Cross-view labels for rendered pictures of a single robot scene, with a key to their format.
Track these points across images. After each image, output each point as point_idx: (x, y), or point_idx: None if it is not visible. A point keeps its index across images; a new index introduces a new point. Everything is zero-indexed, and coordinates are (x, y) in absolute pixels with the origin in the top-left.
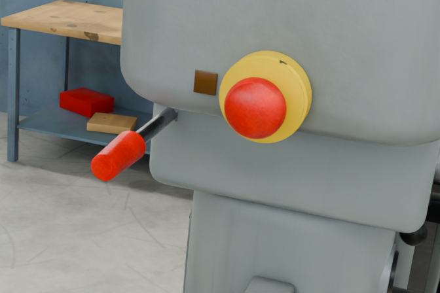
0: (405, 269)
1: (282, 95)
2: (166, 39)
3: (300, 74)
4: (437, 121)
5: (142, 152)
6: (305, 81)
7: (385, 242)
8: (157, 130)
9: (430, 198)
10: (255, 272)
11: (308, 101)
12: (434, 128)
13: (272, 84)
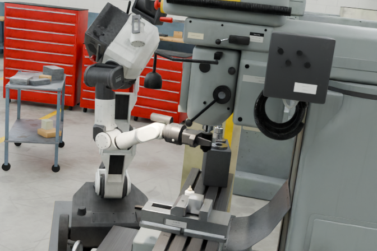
0: (238, 87)
1: (156, 1)
2: None
3: (162, 0)
4: (165, 8)
5: (170, 20)
6: (162, 1)
7: (198, 54)
8: (181, 21)
9: (188, 36)
10: None
11: (161, 4)
12: (165, 9)
13: (157, 0)
